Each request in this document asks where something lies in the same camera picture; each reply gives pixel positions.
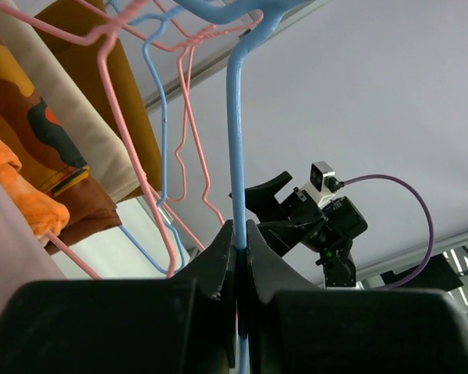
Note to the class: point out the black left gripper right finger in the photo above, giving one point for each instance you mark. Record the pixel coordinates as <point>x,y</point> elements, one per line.
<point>295,327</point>

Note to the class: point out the beige trousers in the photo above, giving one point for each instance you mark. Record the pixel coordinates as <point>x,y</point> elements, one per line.
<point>100,147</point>

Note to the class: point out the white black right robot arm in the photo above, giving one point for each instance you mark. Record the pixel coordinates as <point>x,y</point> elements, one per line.
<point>339,272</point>

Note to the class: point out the orange brown patterned trousers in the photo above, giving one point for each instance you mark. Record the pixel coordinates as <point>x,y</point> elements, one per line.
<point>50,161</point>

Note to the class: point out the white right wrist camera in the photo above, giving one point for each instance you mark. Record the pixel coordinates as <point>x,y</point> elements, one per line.
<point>322,185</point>

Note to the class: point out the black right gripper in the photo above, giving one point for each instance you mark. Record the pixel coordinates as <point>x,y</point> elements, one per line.
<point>328,231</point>

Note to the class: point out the orange white tie-dye trousers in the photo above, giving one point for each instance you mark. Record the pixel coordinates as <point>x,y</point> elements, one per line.
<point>45,216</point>

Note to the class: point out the pink trousers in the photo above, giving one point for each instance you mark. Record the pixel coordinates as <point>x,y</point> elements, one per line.
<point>22,258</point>

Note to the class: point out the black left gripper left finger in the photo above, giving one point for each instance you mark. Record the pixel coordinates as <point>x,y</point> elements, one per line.
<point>185,324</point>

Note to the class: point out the pink wire hanger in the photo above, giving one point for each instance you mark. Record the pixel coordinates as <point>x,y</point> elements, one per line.
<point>109,32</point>
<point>59,244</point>
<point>189,39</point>

